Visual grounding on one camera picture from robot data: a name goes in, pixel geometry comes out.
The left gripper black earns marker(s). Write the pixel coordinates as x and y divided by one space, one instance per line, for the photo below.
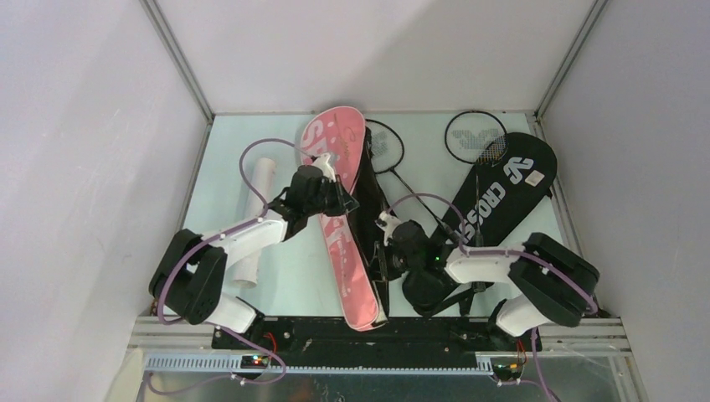
344 201

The black racket left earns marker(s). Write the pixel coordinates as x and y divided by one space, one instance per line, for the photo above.
387 154

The black racket bag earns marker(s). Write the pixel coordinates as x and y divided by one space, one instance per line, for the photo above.
492 202

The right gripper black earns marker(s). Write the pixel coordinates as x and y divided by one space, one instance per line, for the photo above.
393 273

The black racket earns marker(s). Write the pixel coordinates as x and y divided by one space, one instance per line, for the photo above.
387 154
480 139

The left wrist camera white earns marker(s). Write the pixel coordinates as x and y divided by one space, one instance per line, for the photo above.
323 162

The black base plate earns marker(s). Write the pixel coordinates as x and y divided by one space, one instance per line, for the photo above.
401 343

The white shuttlecock tube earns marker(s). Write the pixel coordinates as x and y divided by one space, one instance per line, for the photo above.
244 274

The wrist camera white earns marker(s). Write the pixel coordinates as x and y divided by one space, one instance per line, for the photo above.
323 162
388 223

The left controller board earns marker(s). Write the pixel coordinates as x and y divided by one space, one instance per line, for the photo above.
254 362

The pink SPORT racket bag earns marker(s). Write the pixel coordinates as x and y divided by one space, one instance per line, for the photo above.
340 131

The right controller board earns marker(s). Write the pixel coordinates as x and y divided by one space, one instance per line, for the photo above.
507 373

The controller board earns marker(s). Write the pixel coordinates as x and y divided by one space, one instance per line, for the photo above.
254 362
507 373

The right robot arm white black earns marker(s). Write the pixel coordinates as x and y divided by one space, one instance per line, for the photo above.
553 284

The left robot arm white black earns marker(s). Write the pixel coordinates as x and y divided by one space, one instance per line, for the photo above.
190 277

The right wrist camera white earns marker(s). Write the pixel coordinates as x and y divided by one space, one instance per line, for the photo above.
388 223

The black racket right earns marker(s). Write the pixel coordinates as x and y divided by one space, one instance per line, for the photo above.
480 139

